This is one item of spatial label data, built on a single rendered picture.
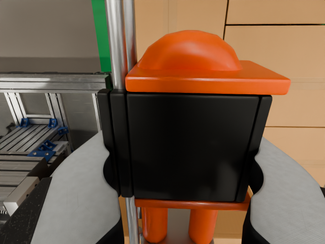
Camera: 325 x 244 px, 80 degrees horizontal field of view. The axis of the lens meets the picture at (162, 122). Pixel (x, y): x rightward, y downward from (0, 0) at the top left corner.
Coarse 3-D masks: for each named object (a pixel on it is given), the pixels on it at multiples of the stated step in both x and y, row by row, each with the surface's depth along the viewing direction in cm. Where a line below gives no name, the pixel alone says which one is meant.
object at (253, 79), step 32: (256, 64) 11; (128, 96) 9; (160, 96) 9; (192, 96) 9; (224, 96) 9; (256, 96) 9; (160, 128) 10; (192, 128) 10; (224, 128) 10; (256, 128) 10; (160, 160) 11; (192, 160) 11; (224, 160) 10; (160, 192) 12; (192, 192) 12; (224, 192) 12
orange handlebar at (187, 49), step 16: (176, 32) 10; (192, 32) 10; (160, 48) 10; (176, 48) 9; (192, 48) 9; (208, 48) 9; (224, 48) 10; (144, 64) 10; (160, 64) 10; (176, 64) 10; (192, 64) 10; (208, 64) 10; (224, 64) 10; (240, 64) 10; (144, 208) 15; (160, 208) 15; (144, 224) 16; (160, 224) 15; (192, 224) 16; (208, 224) 15; (160, 240) 16; (192, 240) 16; (208, 240) 16
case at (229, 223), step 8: (248, 192) 48; (120, 200) 46; (120, 208) 44; (224, 216) 42; (232, 216) 42; (240, 216) 42; (216, 224) 40; (224, 224) 40; (232, 224) 40; (240, 224) 40; (128, 232) 39; (216, 232) 39; (224, 232) 39; (232, 232) 39; (240, 232) 39; (128, 240) 39; (216, 240) 38; (224, 240) 38; (232, 240) 38; (240, 240) 38
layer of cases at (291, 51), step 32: (160, 0) 66; (192, 0) 65; (224, 0) 65; (256, 0) 65; (288, 0) 65; (320, 0) 64; (160, 32) 70; (224, 32) 70; (256, 32) 69; (288, 32) 69; (320, 32) 68; (288, 64) 74; (320, 64) 73; (288, 96) 79; (320, 96) 79; (288, 128) 85; (320, 128) 85; (320, 160) 92
